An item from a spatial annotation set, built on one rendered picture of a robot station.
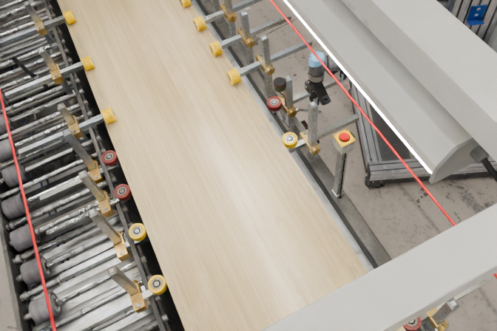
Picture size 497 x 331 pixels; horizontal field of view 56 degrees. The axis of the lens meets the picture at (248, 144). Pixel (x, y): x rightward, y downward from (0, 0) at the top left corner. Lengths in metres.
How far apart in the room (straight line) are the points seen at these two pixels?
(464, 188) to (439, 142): 2.79
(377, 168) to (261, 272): 1.30
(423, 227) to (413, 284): 2.77
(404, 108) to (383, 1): 0.15
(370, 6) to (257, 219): 1.62
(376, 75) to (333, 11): 0.14
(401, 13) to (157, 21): 2.57
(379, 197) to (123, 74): 1.84
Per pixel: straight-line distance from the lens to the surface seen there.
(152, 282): 2.17
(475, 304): 3.15
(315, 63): 2.20
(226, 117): 2.51
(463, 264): 0.48
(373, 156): 3.15
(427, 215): 3.28
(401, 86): 0.68
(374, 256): 2.35
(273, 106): 2.51
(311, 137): 2.38
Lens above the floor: 2.89
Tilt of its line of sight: 56 degrees down
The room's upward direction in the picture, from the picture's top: 11 degrees counter-clockwise
